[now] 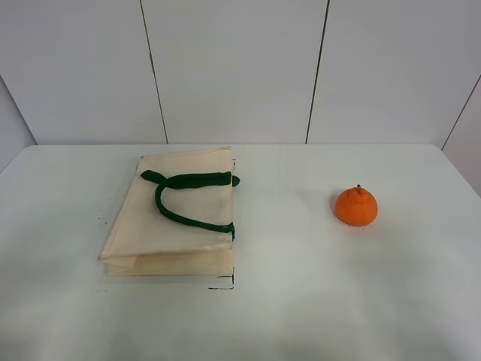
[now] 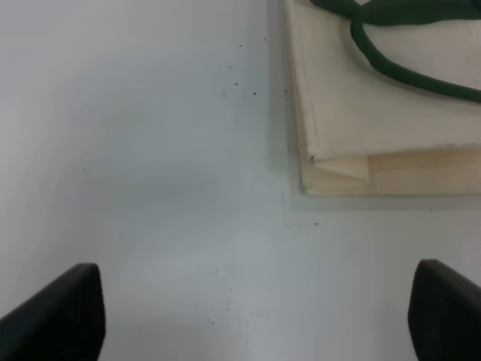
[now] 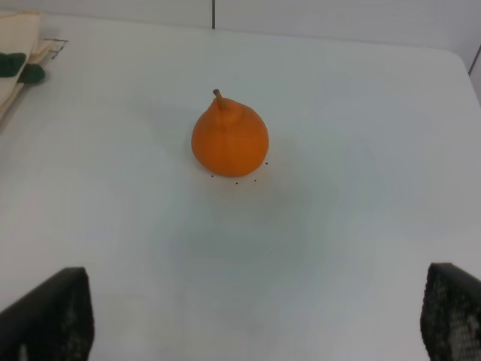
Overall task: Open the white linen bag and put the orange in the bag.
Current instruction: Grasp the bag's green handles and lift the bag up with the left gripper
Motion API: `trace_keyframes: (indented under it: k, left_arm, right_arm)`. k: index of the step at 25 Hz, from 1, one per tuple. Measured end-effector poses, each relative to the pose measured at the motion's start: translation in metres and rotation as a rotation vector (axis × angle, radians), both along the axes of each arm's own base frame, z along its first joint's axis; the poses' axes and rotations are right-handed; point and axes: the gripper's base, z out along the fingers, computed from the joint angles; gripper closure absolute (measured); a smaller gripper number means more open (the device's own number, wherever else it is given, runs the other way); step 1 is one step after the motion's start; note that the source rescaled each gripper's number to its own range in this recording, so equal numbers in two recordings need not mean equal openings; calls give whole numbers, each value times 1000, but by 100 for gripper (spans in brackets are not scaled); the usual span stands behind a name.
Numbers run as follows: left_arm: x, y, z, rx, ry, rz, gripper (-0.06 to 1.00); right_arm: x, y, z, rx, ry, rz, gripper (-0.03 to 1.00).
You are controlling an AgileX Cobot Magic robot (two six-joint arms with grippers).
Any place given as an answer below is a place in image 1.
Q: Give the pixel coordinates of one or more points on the cream linen bag green handles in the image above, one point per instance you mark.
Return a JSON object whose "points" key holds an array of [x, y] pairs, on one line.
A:
{"points": [[177, 218]]}

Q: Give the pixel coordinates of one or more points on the orange with stem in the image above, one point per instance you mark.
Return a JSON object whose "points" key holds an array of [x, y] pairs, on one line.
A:
{"points": [[356, 207]]}

